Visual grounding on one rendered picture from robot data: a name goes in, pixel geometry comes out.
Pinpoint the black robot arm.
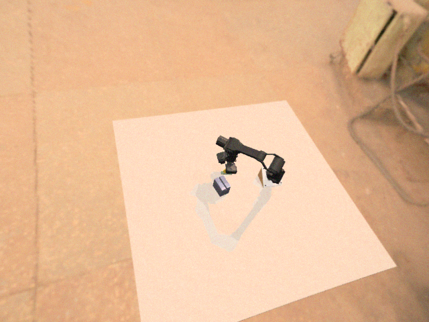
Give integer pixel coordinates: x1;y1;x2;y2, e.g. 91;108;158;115
216;136;285;184

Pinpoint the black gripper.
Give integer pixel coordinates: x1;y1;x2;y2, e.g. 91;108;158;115
225;153;238;174

